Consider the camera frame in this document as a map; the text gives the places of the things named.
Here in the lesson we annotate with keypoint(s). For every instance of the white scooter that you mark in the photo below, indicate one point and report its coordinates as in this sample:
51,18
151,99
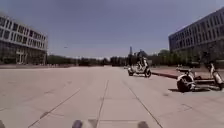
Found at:
140,71
185,82

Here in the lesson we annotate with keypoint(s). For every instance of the robot's own part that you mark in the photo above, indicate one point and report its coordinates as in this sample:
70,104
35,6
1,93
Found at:
143,125
77,124

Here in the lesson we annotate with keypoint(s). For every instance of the white grid-front office building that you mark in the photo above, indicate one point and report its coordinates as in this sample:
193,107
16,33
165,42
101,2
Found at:
20,43

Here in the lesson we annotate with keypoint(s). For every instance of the raised reddish paved platform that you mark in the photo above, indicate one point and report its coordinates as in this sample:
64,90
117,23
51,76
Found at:
166,72

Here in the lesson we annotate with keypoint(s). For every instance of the row of trees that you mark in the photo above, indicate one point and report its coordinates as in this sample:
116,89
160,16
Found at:
93,61

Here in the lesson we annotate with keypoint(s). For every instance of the pale paved plaza ground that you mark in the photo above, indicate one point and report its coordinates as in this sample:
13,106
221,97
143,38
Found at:
100,96

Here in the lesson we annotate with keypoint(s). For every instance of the person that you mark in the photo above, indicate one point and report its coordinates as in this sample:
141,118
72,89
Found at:
142,60

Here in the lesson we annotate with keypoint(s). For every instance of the grey long office building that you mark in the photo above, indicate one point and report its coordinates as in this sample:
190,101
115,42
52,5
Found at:
200,36

